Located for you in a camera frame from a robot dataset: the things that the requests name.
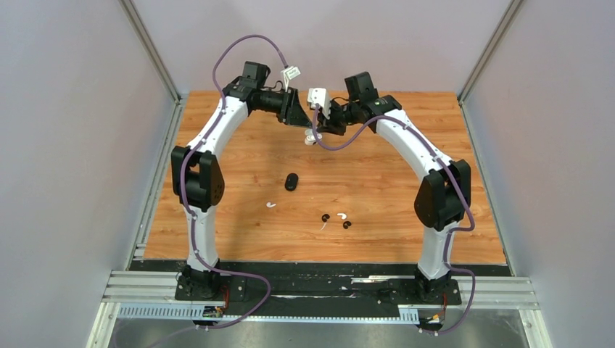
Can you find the left aluminium corner post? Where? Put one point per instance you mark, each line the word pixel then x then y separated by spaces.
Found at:
pixel 139 27

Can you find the white earbud charging case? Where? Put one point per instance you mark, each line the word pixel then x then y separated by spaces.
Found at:
pixel 312 138

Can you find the black earbud charging case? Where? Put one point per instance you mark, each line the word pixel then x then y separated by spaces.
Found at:
pixel 291 182

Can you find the aluminium frame rail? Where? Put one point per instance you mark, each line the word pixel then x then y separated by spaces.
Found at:
pixel 151 294

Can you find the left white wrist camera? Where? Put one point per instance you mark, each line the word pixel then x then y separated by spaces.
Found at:
pixel 287 74

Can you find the aluminium corner post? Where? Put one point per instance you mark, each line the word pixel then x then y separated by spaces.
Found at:
pixel 493 43
pixel 139 27

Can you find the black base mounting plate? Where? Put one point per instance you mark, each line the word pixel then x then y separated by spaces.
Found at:
pixel 289 288

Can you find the right aluminium corner post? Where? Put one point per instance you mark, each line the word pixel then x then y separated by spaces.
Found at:
pixel 493 43

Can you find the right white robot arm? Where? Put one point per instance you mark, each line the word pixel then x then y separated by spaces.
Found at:
pixel 443 198

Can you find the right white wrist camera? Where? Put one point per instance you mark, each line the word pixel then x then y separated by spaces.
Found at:
pixel 320 97

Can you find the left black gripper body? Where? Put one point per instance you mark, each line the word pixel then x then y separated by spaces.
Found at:
pixel 287 100

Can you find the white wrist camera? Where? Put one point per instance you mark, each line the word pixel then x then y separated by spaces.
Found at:
pixel 320 97
pixel 287 74

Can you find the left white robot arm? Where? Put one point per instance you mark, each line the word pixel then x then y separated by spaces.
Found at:
pixel 196 174

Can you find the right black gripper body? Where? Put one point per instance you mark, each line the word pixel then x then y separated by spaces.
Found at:
pixel 340 117

